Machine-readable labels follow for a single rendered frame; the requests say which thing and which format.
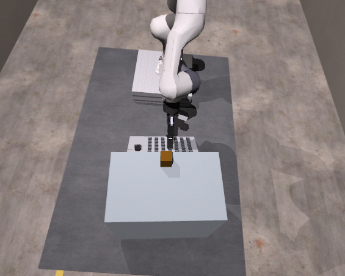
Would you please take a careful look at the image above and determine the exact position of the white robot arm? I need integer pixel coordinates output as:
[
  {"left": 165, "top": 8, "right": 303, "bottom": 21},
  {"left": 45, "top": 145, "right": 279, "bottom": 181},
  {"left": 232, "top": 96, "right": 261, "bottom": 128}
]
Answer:
[{"left": 150, "top": 0, "right": 207, "bottom": 103}]

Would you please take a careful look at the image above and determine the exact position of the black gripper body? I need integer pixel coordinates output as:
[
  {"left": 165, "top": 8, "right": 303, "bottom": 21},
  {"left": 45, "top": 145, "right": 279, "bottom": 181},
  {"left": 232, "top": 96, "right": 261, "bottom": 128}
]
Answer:
[{"left": 163, "top": 101, "right": 180, "bottom": 122}]

